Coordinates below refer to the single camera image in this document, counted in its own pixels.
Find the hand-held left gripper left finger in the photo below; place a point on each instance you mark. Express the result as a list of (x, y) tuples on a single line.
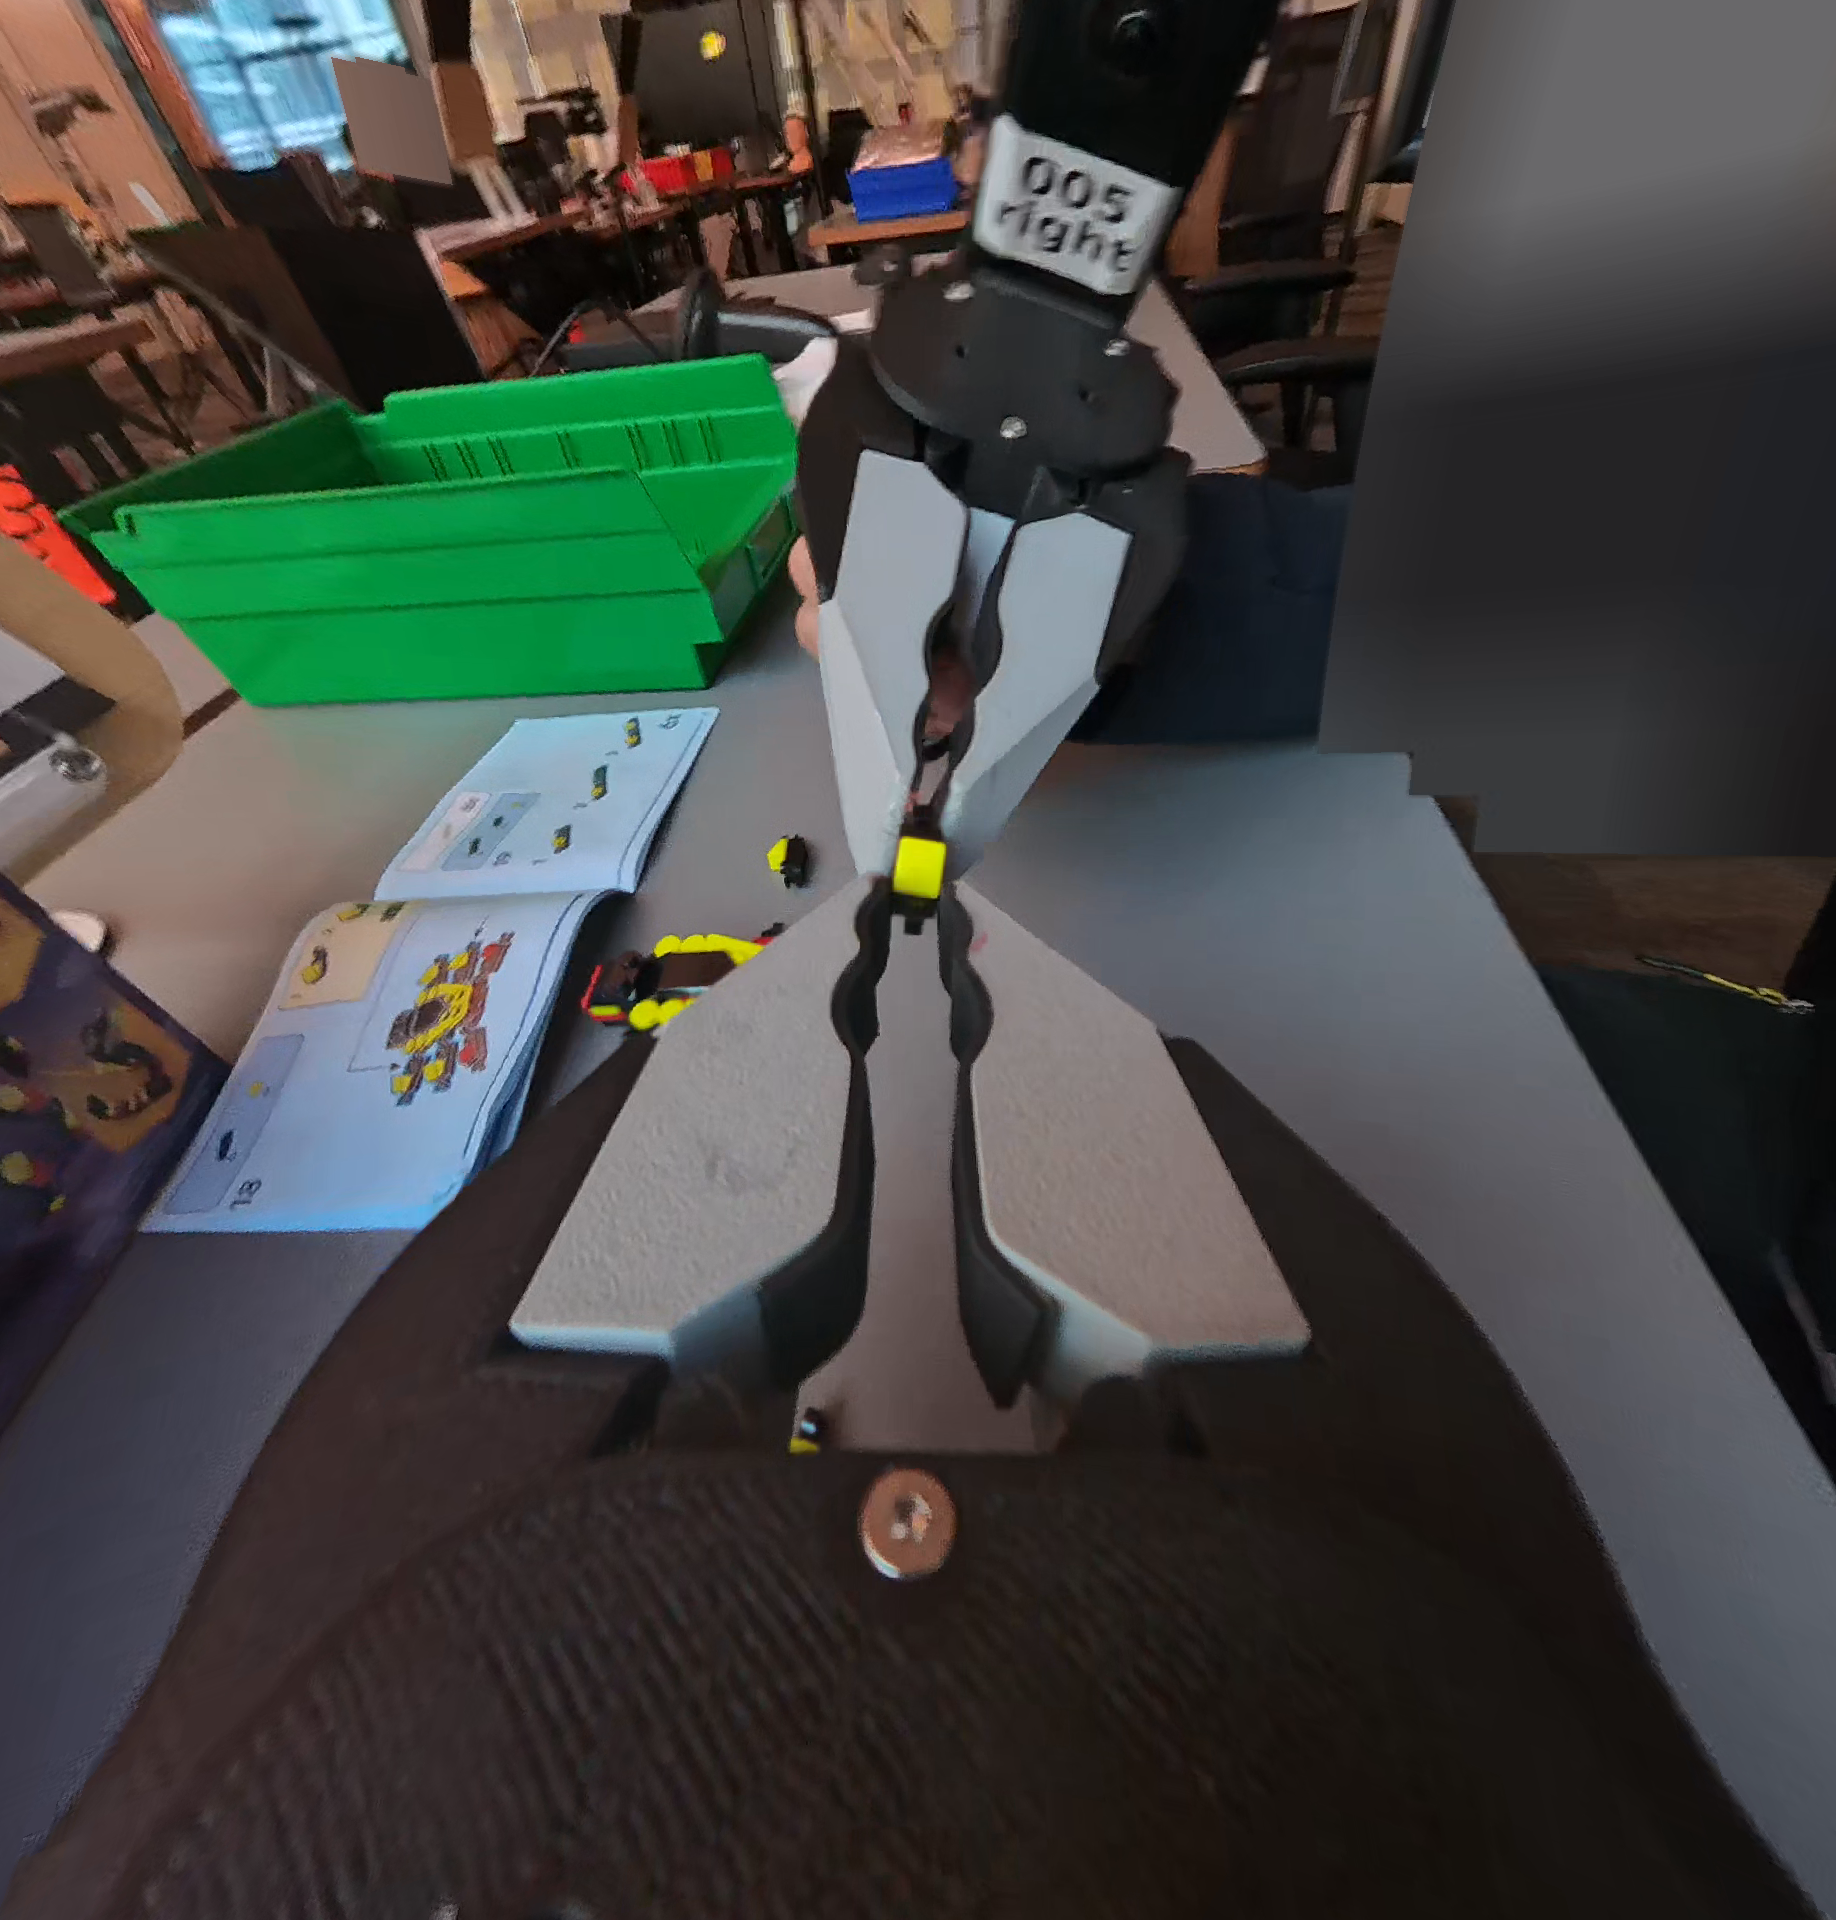
[(708, 1186)]

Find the purple lego set box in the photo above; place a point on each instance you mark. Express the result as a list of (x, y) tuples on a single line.
[(62, 1111)]

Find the orange object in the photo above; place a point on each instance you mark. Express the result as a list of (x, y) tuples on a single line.
[(33, 510)]

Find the green storage bin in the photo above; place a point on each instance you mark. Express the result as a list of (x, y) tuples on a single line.
[(408, 631), (587, 406)]

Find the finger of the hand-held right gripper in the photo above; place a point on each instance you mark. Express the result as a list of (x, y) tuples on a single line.
[(1051, 631), (888, 600)]

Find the wooden instruction board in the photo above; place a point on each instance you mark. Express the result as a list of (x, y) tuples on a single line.
[(93, 661)]

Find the black office chair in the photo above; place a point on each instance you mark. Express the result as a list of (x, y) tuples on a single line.
[(1292, 345)]

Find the black tilted monitor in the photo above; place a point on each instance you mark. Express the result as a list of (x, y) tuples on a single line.
[(332, 301)]

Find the black yellow red lego body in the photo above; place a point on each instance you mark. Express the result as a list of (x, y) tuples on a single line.
[(678, 975)]

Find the grey panel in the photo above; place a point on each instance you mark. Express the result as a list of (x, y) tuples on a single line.
[(392, 121)]

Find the small red bin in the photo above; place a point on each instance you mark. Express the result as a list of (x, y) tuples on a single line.
[(678, 172)]

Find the lego instruction booklet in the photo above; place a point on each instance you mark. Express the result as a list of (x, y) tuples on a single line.
[(408, 1050)]

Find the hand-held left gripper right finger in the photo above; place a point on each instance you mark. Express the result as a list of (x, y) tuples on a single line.
[(1126, 1186)]

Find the small blue bin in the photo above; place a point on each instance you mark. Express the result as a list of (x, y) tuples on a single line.
[(903, 186)]

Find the black yellow lego leg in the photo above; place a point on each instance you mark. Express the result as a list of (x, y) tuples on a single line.
[(918, 865), (786, 858), (808, 1432)]

